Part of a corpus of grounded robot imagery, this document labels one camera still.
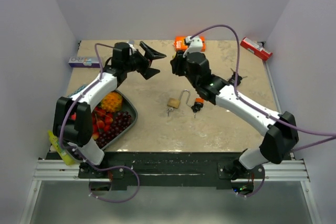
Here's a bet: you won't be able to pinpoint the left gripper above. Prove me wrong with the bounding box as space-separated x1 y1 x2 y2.
124 42 166 80

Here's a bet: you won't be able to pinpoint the orange padlock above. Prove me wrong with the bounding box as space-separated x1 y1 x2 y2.
191 98 204 113

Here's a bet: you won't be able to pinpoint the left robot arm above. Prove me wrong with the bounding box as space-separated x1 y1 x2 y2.
52 41 166 178

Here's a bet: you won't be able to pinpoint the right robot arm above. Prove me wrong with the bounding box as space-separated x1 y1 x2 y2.
170 51 299 178

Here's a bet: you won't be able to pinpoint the orange razor box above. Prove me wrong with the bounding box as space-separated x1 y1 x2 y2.
173 36 206 52

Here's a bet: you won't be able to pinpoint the brass padlock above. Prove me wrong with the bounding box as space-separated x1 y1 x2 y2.
167 89 191 109

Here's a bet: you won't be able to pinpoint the silver keys of brass padlock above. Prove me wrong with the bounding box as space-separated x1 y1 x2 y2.
166 107 174 117

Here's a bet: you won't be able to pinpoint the black padlock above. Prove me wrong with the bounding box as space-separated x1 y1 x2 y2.
227 68 247 86

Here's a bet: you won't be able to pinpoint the dark grape bunch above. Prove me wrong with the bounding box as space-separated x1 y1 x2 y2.
92 110 133 149

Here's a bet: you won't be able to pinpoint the grey fruit tray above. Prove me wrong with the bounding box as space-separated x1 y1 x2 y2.
92 91 135 149

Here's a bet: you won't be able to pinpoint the purple white box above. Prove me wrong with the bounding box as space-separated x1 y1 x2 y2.
68 57 103 69

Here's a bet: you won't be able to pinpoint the red box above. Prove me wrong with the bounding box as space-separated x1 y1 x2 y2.
240 37 273 61

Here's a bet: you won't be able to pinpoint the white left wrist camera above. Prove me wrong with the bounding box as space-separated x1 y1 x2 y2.
127 40 136 52

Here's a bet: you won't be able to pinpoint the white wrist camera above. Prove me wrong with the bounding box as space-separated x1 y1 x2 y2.
127 40 136 52
183 36 204 58

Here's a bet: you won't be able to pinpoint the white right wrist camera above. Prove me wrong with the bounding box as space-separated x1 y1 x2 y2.
183 36 204 58

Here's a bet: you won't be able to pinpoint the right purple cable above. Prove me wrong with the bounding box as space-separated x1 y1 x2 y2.
190 24 336 198

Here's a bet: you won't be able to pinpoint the purple cable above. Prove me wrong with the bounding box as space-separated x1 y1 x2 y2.
59 42 141 204
190 24 336 198

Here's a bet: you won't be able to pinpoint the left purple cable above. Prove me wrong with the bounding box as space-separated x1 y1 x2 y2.
59 42 141 204

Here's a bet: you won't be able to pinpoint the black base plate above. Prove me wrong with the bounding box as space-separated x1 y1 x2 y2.
46 151 292 191

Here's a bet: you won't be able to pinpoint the aluminium rail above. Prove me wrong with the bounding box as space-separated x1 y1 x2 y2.
33 159 310 182

